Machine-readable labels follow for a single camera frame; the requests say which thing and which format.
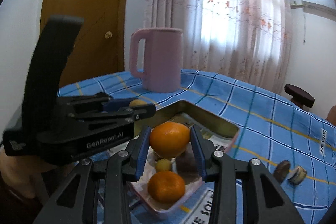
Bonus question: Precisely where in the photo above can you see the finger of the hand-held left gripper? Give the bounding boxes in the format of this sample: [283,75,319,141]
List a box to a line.
[59,92,132,113]
[70,104,156,125]

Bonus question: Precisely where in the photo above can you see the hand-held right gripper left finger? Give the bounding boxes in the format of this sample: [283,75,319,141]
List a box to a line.
[33,126,152,224]

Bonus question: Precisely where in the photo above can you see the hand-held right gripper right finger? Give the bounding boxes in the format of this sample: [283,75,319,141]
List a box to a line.
[190,125,306,224]

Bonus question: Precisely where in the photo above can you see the small yellow-green fruit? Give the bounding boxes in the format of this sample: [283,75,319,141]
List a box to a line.
[155,158,173,172]
[129,99,147,108]

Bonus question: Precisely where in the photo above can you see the orange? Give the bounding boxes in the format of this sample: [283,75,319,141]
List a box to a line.
[147,171,186,203]
[149,122,191,159]

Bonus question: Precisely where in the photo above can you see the pink metal tin box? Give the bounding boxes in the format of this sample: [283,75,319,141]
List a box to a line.
[109,99,240,219]

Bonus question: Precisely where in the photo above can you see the person's left hand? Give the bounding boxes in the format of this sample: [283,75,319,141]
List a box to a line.
[0,152,57,199]

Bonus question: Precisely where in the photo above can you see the pink plastic pitcher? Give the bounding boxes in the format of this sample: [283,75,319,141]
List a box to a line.
[129,27,184,93]

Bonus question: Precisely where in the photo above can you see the blue checked tablecloth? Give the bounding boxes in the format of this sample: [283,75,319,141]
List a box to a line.
[57,69,336,224]

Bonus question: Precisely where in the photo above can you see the dark brown round fruit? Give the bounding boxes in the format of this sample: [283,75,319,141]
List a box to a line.
[273,160,291,184]

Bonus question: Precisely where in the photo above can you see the brown striped cut piece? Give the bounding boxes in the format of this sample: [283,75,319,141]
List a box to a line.
[288,166,307,185]

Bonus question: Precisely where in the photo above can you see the sheer floral curtain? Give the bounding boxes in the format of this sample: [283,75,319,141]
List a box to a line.
[144,0,292,94]

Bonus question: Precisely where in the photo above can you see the dark round stool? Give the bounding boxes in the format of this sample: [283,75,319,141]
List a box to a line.
[284,84,315,109]

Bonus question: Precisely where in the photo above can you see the brown leather armchair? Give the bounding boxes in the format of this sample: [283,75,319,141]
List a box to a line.
[325,106,336,125]

